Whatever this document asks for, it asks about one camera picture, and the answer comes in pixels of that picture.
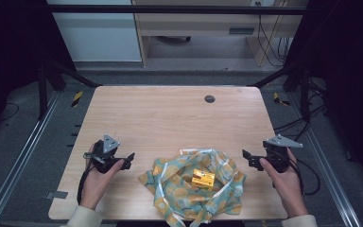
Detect light wooden desk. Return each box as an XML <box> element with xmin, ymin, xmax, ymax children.
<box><xmin>131</xmin><ymin>0</ymin><xmax>309</xmax><ymax>68</ymax></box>

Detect person's left hand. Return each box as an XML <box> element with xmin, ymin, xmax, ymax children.
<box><xmin>80</xmin><ymin>143</ymin><xmax>126</xmax><ymax>211</ymax></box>

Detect person's right hand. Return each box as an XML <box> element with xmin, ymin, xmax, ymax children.
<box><xmin>258</xmin><ymin>147</ymin><xmax>310</xmax><ymax>219</ymax></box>

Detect small yellow box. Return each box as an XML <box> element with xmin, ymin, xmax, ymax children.
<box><xmin>190</xmin><ymin>167</ymin><xmax>216</xmax><ymax>190</ymax></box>

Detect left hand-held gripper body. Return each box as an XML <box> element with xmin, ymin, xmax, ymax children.
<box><xmin>82</xmin><ymin>134</ymin><xmax>130</xmax><ymax>175</ymax></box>

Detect yellow black floor tape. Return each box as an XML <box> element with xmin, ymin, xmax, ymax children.
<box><xmin>71</xmin><ymin>90</ymin><xmax>84</xmax><ymax>109</ymax></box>
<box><xmin>272</xmin><ymin>92</ymin><xmax>291</xmax><ymax>107</ymax></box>

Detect person's cream sleeve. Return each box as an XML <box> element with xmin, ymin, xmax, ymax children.
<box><xmin>280</xmin><ymin>214</ymin><xmax>320</xmax><ymax>227</ymax></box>
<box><xmin>60</xmin><ymin>204</ymin><xmax>104</xmax><ymax>227</ymax></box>

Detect black horizontal frame bar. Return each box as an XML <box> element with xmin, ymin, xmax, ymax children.
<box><xmin>46</xmin><ymin>4</ymin><xmax>310</xmax><ymax>16</ymax></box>

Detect person's left cream sleeve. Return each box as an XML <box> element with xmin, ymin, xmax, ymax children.
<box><xmin>60</xmin><ymin>204</ymin><xmax>104</xmax><ymax>227</ymax></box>

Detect person's right cream sleeve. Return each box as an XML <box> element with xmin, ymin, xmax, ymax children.
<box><xmin>280</xmin><ymin>214</ymin><xmax>320</xmax><ymax>227</ymax></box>

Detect white cabinet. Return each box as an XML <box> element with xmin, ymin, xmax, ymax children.
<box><xmin>45</xmin><ymin>0</ymin><xmax>143</xmax><ymax>62</ymax></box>

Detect teal orange-print cloth bag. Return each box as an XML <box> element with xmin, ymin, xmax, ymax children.
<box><xmin>137</xmin><ymin>148</ymin><xmax>248</xmax><ymax>227</ymax></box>

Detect black curtain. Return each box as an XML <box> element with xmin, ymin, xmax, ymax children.
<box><xmin>285</xmin><ymin>0</ymin><xmax>363</xmax><ymax>193</ymax></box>
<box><xmin>0</xmin><ymin>0</ymin><xmax>78</xmax><ymax>146</ymax></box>

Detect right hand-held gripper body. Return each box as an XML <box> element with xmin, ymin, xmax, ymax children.
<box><xmin>258</xmin><ymin>134</ymin><xmax>304</xmax><ymax>174</ymax></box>

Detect left hand-held gripper black cable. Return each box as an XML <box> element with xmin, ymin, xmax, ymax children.
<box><xmin>76</xmin><ymin>164</ymin><xmax>96</xmax><ymax>205</ymax></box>

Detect black floor cables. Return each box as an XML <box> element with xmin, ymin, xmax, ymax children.
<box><xmin>273</xmin><ymin>77</ymin><xmax>328</xmax><ymax>153</ymax></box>

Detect right hand-held gripper black cable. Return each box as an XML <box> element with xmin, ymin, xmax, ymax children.
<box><xmin>291</xmin><ymin>158</ymin><xmax>322</xmax><ymax>197</ymax></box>

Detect black metal stand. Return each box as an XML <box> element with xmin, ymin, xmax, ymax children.
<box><xmin>37</xmin><ymin>59</ymin><xmax>102</xmax><ymax>121</ymax></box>
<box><xmin>251</xmin><ymin>61</ymin><xmax>313</xmax><ymax>124</ymax></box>

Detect hand-held gripper black cable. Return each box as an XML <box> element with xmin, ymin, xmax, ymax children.
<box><xmin>291</xmin><ymin>158</ymin><xmax>322</xmax><ymax>197</ymax></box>
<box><xmin>76</xmin><ymin>164</ymin><xmax>96</xmax><ymax>205</ymax></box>

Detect thin black floor cable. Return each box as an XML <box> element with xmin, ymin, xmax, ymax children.
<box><xmin>0</xmin><ymin>101</ymin><xmax>21</xmax><ymax>123</ymax></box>

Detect grey tape strip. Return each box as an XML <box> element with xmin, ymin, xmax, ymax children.
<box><xmin>44</xmin><ymin>190</ymin><xmax>69</xmax><ymax>201</ymax></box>

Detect hanging black cables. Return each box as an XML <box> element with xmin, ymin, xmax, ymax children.
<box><xmin>255</xmin><ymin>1</ymin><xmax>293</xmax><ymax>68</ymax></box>

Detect aluminium floor rail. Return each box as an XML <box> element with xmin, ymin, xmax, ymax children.
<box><xmin>0</xmin><ymin>90</ymin><xmax>61</xmax><ymax>227</ymax></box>
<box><xmin>286</xmin><ymin>91</ymin><xmax>363</xmax><ymax>227</ymax></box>

